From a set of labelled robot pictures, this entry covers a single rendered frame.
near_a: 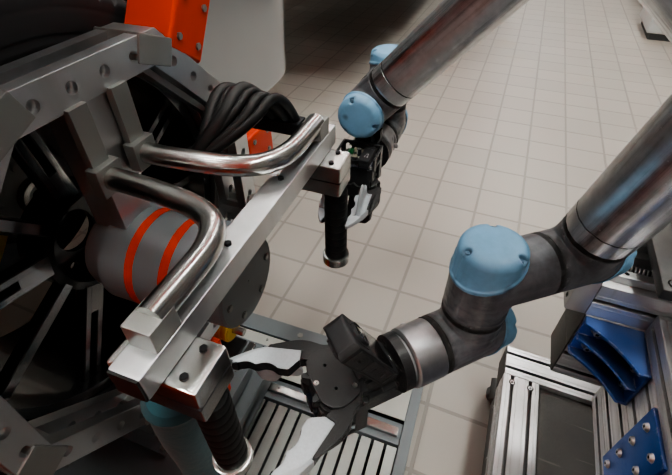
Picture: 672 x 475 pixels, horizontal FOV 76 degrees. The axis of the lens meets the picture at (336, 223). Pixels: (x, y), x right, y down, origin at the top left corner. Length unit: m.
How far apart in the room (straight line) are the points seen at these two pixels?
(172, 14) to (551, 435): 1.17
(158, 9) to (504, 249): 0.50
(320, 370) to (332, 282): 1.21
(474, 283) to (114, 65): 0.45
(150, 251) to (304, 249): 1.30
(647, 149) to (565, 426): 0.94
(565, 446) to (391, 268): 0.86
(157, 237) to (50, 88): 0.20
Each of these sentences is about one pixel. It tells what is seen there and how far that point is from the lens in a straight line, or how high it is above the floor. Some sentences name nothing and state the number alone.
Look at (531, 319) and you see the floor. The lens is 1.73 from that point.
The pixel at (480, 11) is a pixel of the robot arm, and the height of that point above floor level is 1.12.
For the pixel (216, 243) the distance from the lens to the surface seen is 0.40.
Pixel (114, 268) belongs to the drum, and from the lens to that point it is 0.60.
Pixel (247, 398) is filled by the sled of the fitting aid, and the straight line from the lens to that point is 1.29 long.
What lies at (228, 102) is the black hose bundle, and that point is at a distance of 0.57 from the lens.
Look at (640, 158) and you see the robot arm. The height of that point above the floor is 1.07.
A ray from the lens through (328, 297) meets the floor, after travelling 1.64.
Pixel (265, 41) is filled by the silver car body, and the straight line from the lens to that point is 1.28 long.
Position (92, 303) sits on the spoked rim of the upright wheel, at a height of 0.76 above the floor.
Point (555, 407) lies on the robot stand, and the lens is 1.31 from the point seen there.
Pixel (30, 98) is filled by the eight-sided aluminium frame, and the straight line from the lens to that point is 0.48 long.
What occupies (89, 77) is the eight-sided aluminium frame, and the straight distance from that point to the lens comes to 0.52.
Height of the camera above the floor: 1.27
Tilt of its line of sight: 41 degrees down
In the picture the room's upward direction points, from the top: straight up
